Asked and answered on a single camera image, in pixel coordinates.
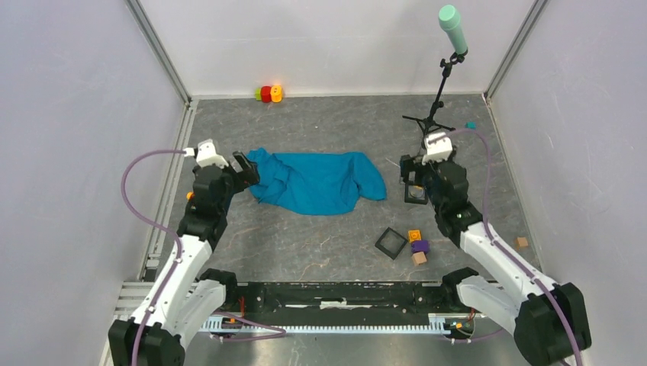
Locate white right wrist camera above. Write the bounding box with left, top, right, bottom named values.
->
left=421, top=132, right=453, bottom=165

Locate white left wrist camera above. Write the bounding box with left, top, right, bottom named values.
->
left=183, top=139, right=230, bottom=169

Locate small white brooch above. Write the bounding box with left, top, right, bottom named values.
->
left=408, top=185, right=425, bottom=199

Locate teal blue cloth garment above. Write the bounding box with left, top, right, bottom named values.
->
left=246, top=148, right=388, bottom=216

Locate white slotted cable duct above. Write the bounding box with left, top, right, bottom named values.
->
left=198, top=316, right=451, bottom=336

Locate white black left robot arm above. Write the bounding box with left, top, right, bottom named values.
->
left=108, top=148, right=259, bottom=365

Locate black tripod microphone stand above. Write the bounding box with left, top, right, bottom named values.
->
left=401, top=51, right=468, bottom=153

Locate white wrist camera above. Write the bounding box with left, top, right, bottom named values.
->
left=183, top=139, right=230, bottom=169
left=421, top=132, right=453, bottom=165

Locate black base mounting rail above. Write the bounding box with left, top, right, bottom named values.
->
left=221, top=281, right=471, bottom=326

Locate green red orange toy stack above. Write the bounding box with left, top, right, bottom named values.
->
left=255, top=85, right=284, bottom=103

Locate purple toy block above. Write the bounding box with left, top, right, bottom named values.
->
left=410, top=239, right=430, bottom=255

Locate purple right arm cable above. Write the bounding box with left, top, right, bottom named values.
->
left=449, top=128, right=587, bottom=366

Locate black square frame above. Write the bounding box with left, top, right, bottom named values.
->
left=375, top=227, right=408, bottom=260
left=404, top=182, right=428, bottom=205

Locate brown wooden cube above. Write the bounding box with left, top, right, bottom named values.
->
left=514, top=237, right=530, bottom=249

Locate orange toy block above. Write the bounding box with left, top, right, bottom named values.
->
left=407, top=230, right=423, bottom=242

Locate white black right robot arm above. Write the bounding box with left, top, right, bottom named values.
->
left=400, top=155, right=592, bottom=365

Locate mint green microphone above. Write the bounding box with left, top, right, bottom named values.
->
left=438, top=5, right=468, bottom=55

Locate tan wooden cube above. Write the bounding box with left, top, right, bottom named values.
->
left=411, top=252, right=427, bottom=266

